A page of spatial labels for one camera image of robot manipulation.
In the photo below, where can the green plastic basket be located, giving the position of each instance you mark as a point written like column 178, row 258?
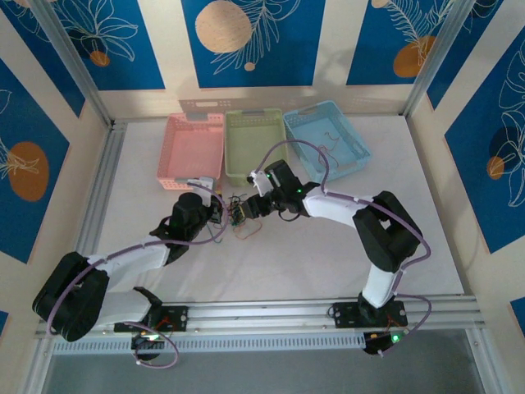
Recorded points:
column 254, row 147

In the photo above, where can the blue plastic basket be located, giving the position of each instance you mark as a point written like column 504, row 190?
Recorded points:
column 324, row 123

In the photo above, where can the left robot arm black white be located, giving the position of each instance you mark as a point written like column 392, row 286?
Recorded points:
column 69, row 295

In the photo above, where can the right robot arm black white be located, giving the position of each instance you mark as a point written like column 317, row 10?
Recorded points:
column 385, row 230

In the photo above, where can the pink plastic basket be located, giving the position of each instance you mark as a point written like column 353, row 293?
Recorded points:
column 190, row 152

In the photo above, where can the left controller board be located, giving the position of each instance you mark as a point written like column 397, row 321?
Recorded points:
column 147, row 342

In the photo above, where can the controller board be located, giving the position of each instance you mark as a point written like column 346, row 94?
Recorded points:
column 147, row 342
column 381, row 342

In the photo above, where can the right controller board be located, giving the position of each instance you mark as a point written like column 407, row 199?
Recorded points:
column 381, row 342

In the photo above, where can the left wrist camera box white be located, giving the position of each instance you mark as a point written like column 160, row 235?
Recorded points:
column 205, row 182

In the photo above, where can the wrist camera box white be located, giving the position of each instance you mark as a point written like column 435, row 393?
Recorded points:
column 205, row 182
column 259, row 180

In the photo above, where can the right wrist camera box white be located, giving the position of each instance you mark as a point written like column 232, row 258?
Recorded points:
column 259, row 180

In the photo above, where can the aluminium front rail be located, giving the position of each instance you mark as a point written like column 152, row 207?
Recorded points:
column 262, row 314

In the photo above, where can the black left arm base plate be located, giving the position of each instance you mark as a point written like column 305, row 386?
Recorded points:
column 178, row 318

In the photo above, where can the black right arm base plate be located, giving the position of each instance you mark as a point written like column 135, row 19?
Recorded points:
column 344, row 315

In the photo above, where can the aluminium corner post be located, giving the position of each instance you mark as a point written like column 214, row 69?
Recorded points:
column 435, row 53
column 61, row 37

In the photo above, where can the aluminium frame leg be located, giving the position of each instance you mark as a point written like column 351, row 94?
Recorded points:
column 482, row 361
column 39, row 365

